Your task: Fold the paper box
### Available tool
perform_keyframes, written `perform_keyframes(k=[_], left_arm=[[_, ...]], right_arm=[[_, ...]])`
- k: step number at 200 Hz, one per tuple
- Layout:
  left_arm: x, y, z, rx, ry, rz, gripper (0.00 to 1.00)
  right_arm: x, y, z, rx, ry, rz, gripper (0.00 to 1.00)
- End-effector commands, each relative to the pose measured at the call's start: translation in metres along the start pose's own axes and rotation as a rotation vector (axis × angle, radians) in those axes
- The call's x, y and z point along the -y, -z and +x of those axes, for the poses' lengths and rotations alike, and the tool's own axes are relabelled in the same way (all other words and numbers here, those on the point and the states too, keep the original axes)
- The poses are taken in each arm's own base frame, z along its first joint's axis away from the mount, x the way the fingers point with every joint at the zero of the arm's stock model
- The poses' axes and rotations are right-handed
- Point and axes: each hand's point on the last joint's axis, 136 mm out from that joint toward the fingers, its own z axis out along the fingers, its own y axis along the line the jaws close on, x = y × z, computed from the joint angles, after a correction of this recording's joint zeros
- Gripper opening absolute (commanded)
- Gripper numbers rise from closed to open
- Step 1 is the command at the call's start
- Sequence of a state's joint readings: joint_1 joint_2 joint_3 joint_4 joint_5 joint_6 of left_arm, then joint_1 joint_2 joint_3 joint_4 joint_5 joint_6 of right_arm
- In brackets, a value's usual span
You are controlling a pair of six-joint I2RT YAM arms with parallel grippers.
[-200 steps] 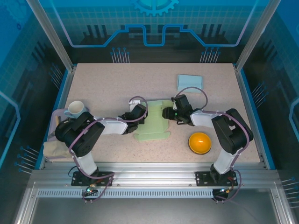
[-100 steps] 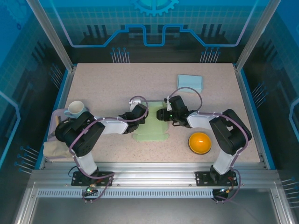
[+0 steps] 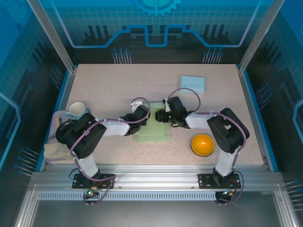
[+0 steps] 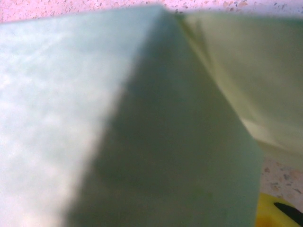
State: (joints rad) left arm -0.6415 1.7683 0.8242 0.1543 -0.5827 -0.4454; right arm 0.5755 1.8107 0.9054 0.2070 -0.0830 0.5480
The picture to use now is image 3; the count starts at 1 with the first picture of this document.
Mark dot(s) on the green paper box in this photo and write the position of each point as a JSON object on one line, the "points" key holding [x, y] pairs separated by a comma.
{"points": [[154, 132]]}

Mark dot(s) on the light blue paper box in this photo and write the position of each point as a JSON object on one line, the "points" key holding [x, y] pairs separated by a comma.
{"points": [[191, 84]]}

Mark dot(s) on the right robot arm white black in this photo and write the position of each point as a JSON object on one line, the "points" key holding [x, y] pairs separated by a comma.
{"points": [[227, 132]]}

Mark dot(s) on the orange bowl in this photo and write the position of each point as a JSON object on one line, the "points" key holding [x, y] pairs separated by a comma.
{"points": [[202, 144]]}

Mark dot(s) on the white and blue mug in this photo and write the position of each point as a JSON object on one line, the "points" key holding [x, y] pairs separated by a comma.
{"points": [[77, 110]]}

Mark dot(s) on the blue table edge strip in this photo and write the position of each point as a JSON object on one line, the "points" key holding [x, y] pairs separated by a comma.
{"points": [[256, 113], [60, 94]]}

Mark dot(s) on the lavender plastic tray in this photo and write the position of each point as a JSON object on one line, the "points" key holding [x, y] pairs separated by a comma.
{"points": [[54, 116]]}

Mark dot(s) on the beige cloth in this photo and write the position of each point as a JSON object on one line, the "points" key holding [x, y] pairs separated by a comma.
{"points": [[56, 151]]}

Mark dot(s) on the small connector board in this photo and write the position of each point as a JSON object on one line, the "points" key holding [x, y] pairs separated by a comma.
{"points": [[91, 192], [227, 194]]}

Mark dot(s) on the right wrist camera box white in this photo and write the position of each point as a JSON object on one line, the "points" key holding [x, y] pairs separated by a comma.
{"points": [[166, 106]]}

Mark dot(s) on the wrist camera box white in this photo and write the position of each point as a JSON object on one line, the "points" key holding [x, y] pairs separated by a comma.
{"points": [[166, 106], [136, 103]]}

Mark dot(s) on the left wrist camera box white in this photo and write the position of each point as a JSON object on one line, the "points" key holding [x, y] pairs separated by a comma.
{"points": [[136, 103]]}

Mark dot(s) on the aluminium front rail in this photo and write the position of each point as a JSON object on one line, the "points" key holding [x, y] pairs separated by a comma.
{"points": [[154, 175]]}

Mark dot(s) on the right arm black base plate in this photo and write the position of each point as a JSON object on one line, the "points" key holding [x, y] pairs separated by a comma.
{"points": [[206, 181]]}

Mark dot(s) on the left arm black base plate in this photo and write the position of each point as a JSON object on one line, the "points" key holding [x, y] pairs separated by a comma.
{"points": [[82, 182]]}

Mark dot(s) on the grey metal front frame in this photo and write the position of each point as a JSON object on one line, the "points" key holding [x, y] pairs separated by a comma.
{"points": [[154, 212]]}

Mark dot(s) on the aluminium frame post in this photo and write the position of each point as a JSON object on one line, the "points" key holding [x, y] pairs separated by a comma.
{"points": [[50, 35], [260, 35]]}

